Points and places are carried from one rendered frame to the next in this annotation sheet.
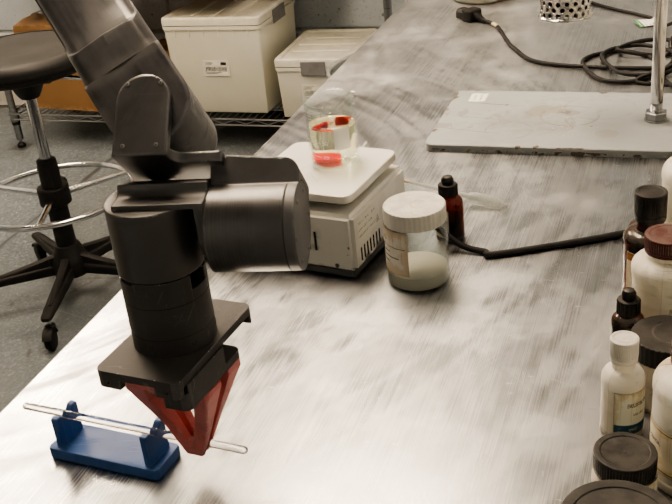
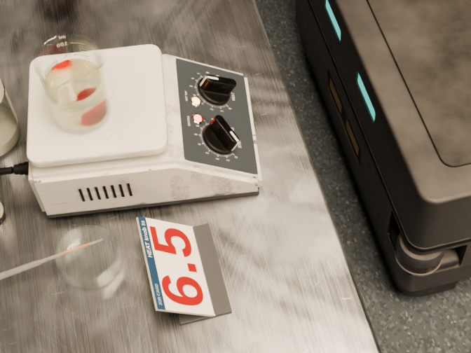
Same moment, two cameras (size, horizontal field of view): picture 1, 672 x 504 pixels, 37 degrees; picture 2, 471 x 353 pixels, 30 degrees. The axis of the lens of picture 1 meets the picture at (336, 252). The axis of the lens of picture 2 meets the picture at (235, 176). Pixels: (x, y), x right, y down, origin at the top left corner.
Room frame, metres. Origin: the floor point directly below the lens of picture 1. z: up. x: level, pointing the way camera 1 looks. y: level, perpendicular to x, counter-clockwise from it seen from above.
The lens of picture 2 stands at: (1.43, -0.15, 1.43)
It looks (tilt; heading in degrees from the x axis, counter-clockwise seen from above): 56 degrees down; 149
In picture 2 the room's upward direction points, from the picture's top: 5 degrees counter-clockwise
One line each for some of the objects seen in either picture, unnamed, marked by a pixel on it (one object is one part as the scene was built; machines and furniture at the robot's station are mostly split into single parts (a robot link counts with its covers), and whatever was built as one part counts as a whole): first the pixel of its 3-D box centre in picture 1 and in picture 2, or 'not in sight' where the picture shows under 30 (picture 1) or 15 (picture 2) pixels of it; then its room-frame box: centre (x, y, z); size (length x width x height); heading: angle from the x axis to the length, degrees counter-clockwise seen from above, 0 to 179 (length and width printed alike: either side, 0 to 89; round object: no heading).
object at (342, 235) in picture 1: (303, 207); (133, 129); (0.96, 0.03, 0.79); 0.22 x 0.13 x 0.08; 61
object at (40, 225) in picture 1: (54, 194); not in sight; (2.31, 0.67, 0.28); 0.40 x 0.40 x 0.05
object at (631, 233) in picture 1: (648, 248); not in sight; (0.76, -0.27, 0.80); 0.04 x 0.04 x 0.11
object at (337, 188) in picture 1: (320, 171); (97, 103); (0.95, 0.01, 0.83); 0.12 x 0.12 x 0.01; 61
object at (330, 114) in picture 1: (329, 129); (78, 85); (0.95, -0.01, 0.87); 0.06 x 0.05 x 0.08; 48
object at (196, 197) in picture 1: (163, 231); not in sight; (0.60, 0.11, 0.95); 0.07 x 0.06 x 0.07; 80
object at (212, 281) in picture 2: not in sight; (183, 264); (1.10, -0.01, 0.77); 0.09 x 0.06 x 0.04; 159
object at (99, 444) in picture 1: (111, 437); not in sight; (0.63, 0.19, 0.77); 0.10 x 0.03 x 0.04; 64
